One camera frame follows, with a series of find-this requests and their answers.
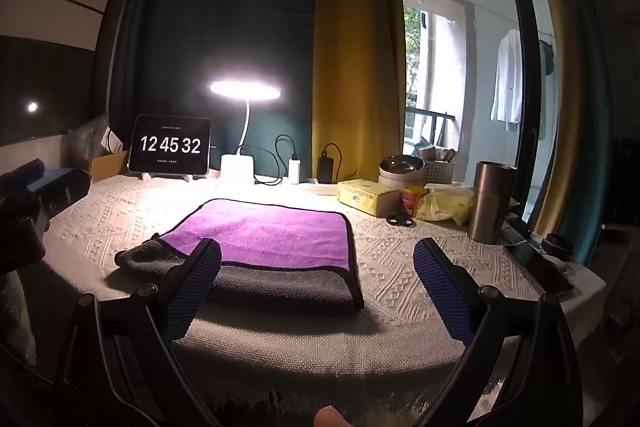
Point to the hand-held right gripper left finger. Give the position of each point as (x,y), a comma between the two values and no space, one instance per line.
(196,286)

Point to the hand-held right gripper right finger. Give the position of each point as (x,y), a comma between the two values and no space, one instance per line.
(444,292)

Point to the purple and grey towel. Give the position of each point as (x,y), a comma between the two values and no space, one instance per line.
(280,237)

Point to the person's right hand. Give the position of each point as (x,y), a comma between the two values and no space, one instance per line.
(330,418)

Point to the white textured tablecloth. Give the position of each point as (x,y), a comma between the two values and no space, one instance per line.
(400,257)

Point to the cardboard box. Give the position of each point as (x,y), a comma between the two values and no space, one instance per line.
(107,164)

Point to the clear plastic bag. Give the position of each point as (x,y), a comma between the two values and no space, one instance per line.
(90,134)

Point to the black scissors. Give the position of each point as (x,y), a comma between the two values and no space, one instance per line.
(401,218)

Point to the yellow plastic packet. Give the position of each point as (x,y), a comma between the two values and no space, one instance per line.
(447,204)

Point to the black device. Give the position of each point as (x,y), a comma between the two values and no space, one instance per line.
(542,269)

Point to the metal tumbler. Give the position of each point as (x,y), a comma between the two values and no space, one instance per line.
(492,202)

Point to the white plastic basket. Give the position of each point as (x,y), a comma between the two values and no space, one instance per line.
(440,169)

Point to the tablet with clock display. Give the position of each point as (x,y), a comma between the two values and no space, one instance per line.
(170,146)

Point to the yellow tissue pack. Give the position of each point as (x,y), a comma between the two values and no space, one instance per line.
(365,197)

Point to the white round desk lamp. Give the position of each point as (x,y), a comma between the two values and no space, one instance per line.
(238,167)

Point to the metal bowl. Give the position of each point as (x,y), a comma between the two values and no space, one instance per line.
(400,169)

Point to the white charger plug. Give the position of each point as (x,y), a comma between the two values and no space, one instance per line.
(295,169)

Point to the white power strip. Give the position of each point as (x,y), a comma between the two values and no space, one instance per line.
(320,187)

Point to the balcony railing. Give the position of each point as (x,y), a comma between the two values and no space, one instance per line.
(430,127)

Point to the black power adapter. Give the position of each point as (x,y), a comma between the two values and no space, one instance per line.
(326,168)

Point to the teal curtain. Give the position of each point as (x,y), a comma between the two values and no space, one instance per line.
(595,132)

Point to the hanging white shirt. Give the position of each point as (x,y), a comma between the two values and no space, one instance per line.
(507,77)

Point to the dark green curtain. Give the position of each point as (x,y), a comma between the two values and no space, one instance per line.
(225,7)

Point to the yellow curtain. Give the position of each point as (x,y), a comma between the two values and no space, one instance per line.
(355,57)

